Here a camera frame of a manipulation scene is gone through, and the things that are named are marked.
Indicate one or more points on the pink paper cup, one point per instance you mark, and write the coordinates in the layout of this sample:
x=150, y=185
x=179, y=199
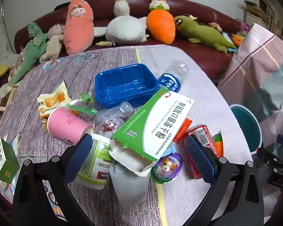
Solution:
x=66, y=124

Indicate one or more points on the clear bag with red print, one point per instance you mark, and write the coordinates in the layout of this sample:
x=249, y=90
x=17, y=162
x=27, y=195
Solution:
x=108, y=124

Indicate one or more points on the white paper towel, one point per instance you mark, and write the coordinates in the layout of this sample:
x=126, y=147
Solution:
x=129, y=188

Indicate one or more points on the small green carton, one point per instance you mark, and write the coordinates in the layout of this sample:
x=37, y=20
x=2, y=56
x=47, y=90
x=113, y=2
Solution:
x=4, y=160

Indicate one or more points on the red soda can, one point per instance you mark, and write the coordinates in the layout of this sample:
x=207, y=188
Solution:
x=202, y=131

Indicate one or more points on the green lizard plush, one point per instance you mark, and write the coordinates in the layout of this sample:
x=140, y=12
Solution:
x=202, y=34

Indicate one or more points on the orange carrot rabbit plush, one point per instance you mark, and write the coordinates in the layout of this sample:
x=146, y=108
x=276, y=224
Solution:
x=160, y=26

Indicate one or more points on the colourful toy clutter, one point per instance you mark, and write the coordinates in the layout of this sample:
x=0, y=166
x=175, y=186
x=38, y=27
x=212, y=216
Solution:
x=239, y=36

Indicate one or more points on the yellow snack packet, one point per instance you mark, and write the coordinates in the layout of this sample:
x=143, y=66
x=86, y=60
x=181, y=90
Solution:
x=53, y=100

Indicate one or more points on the clear wrapper with green print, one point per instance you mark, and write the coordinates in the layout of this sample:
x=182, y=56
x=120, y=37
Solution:
x=86, y=98

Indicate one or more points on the clear plastic water bottle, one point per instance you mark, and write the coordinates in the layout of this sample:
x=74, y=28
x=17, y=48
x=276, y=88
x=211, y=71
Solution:
x=172, y=80

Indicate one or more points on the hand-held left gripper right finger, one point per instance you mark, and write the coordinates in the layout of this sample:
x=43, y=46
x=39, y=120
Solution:
x=199, y=160

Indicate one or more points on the teal trash bin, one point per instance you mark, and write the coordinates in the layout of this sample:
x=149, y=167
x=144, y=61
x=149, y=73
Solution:
x=245, y=124

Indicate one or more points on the beige doll plush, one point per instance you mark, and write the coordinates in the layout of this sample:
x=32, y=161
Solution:
x=53, y=44

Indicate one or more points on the purple dog-print capsule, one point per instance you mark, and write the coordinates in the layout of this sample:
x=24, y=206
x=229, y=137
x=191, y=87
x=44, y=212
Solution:
x=166, y=167

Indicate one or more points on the orange wrapper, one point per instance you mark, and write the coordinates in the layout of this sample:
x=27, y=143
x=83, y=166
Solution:
x=182, y=129

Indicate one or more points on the green and white medicine box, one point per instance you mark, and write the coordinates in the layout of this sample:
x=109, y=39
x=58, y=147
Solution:
x=155, y=127

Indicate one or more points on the white duck plush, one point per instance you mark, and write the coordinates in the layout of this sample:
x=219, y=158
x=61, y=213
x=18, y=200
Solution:
x=125, y=28

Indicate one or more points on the white green-label supplement bottle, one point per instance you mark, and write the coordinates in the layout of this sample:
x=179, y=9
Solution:
x=96, y=162

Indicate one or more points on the dark red leather sofa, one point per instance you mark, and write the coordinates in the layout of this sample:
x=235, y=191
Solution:
x=202, y=56

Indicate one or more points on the green dinosaur plush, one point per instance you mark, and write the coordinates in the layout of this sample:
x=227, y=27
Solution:
x=31, y=49

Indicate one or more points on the plaid blanket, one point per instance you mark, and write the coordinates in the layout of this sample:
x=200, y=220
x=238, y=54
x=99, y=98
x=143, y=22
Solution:
x=261, y=58

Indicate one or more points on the cardboard boxes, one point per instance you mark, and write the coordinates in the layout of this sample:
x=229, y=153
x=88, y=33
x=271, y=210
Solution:
x=257, y=11

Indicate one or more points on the small brown plush toy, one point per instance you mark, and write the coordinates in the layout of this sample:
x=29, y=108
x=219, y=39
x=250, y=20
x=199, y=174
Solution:
x=215, y=26

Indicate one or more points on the blue plastic tray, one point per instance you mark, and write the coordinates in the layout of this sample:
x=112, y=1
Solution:
x=122, y=84

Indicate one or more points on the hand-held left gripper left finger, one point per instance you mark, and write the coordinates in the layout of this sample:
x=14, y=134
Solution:
x=79, y=160

